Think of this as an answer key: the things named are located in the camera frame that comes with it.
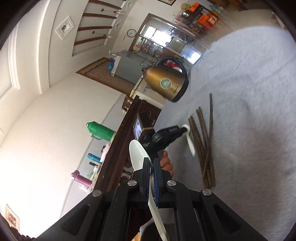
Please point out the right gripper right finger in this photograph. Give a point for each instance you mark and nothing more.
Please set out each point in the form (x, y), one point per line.
(164, 186)

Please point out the purple water bottle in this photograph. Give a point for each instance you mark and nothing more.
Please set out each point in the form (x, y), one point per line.
(80, 179)

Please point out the green thermos jug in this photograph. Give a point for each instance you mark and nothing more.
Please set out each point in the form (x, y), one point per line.
(100, 132)

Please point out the grey refrigerator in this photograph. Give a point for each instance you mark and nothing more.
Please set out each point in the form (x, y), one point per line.
(130, 66)

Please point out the dark wooden chopstick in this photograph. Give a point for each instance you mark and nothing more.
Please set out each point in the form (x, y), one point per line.
(208, 161)
(196, 142)
(205, 137)
(207, 183)
(203, 143)

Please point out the bronze electric kettle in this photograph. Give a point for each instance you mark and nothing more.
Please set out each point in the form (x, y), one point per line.
(168, 77)

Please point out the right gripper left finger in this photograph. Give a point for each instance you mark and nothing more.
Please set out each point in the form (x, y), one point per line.
(140, 191)

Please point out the teal water bottle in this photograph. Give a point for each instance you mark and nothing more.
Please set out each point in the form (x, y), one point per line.
(94, 158)

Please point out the white plastic spoon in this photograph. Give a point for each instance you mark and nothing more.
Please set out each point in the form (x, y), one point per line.
(189, 140)
(141, 161)

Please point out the grey towel table cover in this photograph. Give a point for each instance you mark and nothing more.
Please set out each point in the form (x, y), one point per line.
(245, 84)

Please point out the round wall clock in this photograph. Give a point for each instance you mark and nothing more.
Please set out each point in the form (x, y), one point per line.
(131, 33)

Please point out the carved dark wooden sideboard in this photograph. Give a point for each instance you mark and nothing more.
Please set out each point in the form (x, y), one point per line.
(118, 154)

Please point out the person's left hand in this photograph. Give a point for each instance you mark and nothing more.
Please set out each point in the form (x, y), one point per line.
(166, 164)

